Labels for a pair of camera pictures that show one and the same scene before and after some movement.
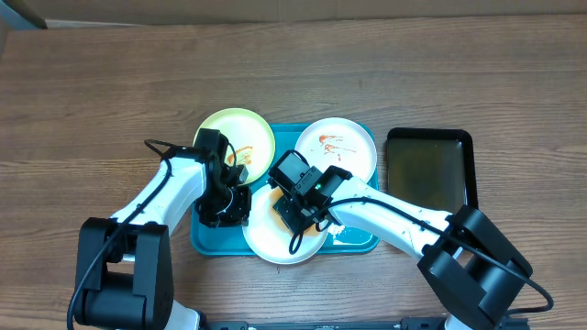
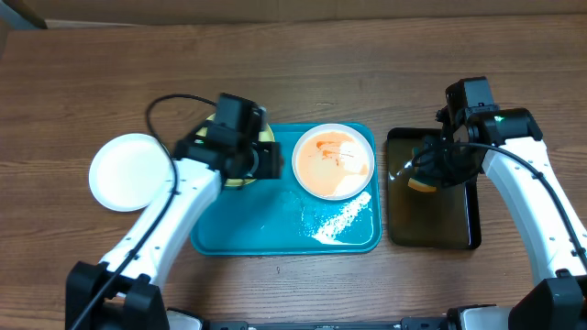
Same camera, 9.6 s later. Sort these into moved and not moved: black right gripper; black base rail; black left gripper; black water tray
Moved: black right gripper; black left gripper
Not moved: black water tray; black base rail
